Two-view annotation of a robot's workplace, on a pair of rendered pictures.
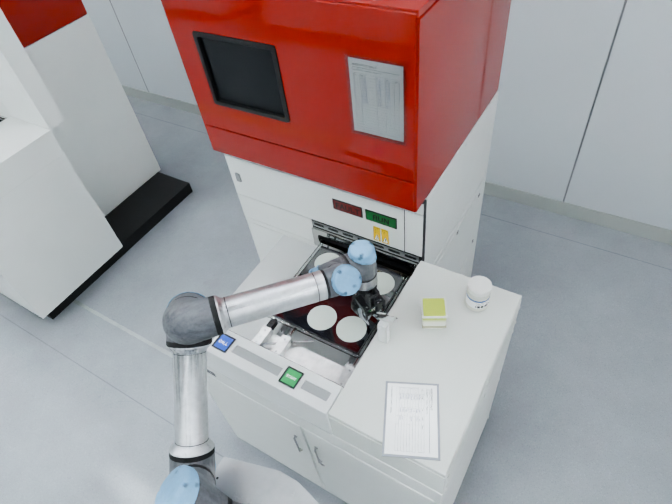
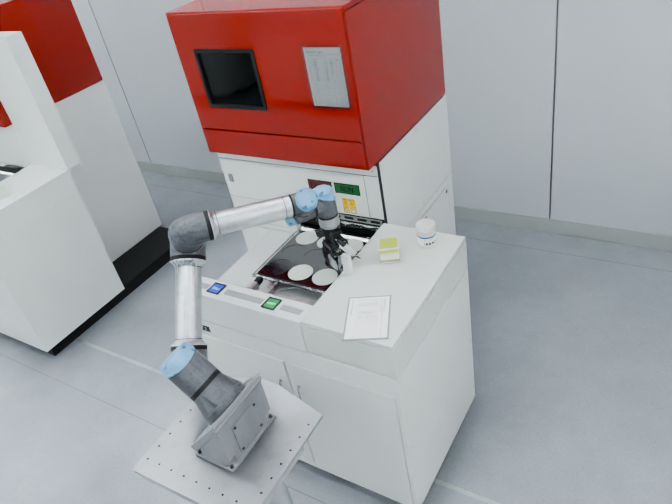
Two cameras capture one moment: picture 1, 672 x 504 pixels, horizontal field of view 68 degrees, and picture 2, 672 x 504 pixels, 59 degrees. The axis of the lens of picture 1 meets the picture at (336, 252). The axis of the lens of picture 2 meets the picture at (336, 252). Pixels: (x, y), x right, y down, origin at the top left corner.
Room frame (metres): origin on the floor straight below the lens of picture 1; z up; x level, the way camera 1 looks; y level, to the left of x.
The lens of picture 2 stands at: (-0.92, -0.08, 2.25)
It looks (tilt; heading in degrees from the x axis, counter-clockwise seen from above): 34 degrees down; 0
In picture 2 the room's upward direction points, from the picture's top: 12 degrees counter-clockwise
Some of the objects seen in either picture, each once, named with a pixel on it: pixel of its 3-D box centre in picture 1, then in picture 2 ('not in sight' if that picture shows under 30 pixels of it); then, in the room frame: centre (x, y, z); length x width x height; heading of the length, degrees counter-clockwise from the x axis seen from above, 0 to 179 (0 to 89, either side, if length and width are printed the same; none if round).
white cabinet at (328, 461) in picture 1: (354, 394); (339, 365); (0.92, 0.02, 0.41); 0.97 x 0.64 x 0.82; 53
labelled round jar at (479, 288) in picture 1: (478, 293); (426, 234); (0.89, -0.41, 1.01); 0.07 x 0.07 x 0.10
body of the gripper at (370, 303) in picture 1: (367, 296); (334, 239); (0.91, -0.07, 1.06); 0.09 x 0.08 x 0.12; 23
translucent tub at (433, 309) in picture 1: (433, 313); (389, 250); (0.85, -0.26, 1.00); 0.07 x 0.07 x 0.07; 80
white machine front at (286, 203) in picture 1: (320, 212); (300, 196); (1.35, 0.03, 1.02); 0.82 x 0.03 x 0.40; 53
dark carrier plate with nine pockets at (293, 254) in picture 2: (338, 294); (315, 257); (1.06, 0.02, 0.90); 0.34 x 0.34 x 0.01; 53
